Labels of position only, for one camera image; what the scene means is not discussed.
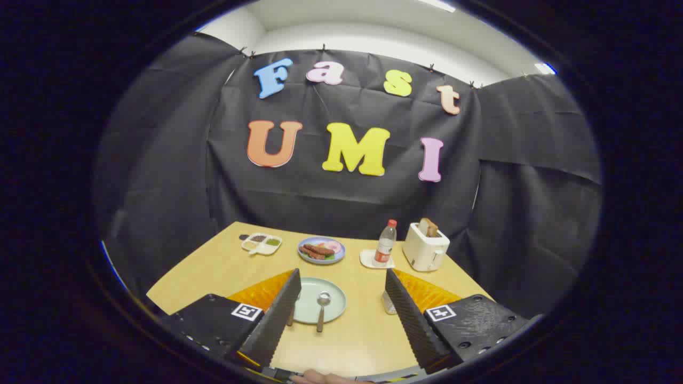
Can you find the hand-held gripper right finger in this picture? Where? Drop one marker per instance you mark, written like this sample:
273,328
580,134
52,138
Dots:
408,320

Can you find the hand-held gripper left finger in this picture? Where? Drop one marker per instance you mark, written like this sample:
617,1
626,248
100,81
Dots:
277,314

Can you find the light green plate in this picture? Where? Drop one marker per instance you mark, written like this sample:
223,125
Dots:
310,306

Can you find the white toaster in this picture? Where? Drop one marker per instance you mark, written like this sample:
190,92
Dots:
424,253

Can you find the brown meat slice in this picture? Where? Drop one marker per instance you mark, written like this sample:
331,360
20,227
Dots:
320,249
310,254

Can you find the white divided condiment tray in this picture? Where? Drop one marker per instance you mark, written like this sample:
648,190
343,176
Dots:
261,244

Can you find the white square coaster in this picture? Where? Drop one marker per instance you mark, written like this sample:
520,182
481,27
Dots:
367,259

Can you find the clear bottle with red cap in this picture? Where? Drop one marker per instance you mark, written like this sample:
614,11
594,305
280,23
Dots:
384,248

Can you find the pink ham slice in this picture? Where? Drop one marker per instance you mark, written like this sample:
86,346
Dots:
333,246

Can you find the blue plate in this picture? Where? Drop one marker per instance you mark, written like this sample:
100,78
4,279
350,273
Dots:
342,249

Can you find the toasted bread slice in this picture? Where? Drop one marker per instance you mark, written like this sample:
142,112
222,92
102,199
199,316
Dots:
428,228

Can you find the black backdrop cloth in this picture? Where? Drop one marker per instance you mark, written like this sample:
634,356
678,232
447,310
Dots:
347,202

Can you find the ceiling light panel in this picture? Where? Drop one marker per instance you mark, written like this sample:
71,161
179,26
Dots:
545,68
437,5

